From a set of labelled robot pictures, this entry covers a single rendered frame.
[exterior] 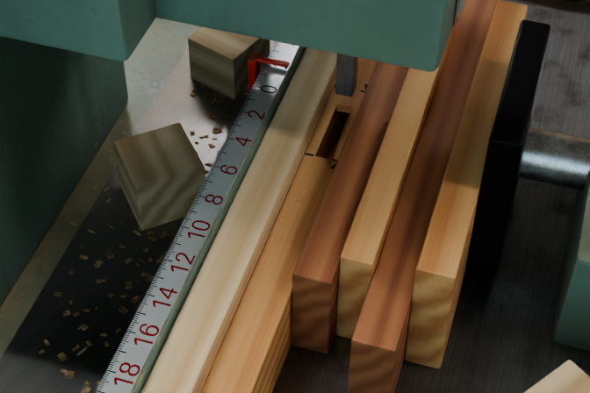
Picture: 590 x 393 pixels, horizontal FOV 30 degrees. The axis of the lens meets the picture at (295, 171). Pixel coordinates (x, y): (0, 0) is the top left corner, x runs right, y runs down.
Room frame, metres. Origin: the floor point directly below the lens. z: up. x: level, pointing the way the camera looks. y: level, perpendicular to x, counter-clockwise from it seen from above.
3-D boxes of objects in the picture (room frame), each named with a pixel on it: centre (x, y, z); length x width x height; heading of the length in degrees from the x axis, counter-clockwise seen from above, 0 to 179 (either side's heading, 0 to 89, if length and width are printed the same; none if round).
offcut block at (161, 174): (0.49, 0.09, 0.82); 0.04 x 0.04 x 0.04; 25
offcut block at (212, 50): (0.62, 0.05, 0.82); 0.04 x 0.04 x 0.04; 54
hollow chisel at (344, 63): (0.43, -0.03, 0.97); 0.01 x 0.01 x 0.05; 73
